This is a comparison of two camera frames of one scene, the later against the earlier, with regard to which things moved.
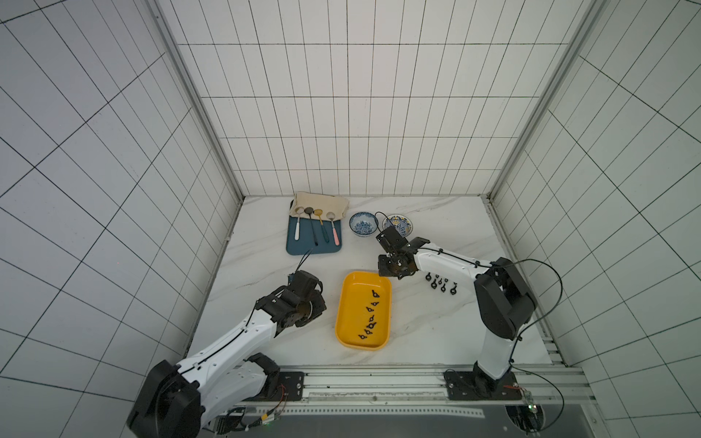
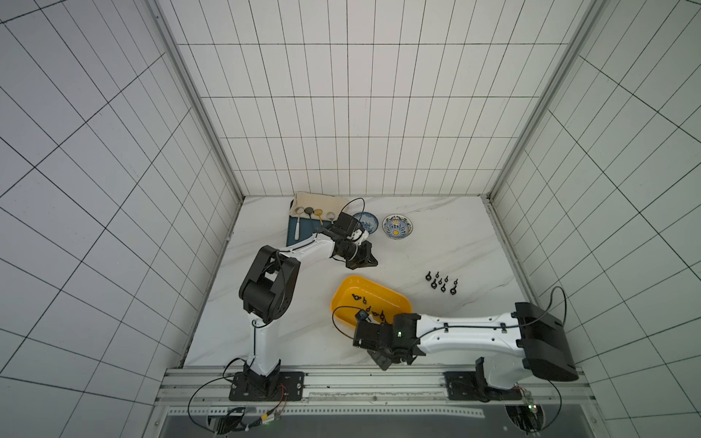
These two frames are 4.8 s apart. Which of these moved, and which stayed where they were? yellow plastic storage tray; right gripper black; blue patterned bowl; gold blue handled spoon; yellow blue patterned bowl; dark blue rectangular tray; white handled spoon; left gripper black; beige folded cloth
Moved: left gripper black; yellow plastic storage tray; right gripper black
Stayed: beige folded cloth; yellow blue patterned bowl; blue patterned bowl; dark blue rectangular tray; gold blue handled spoon; white handled spoon
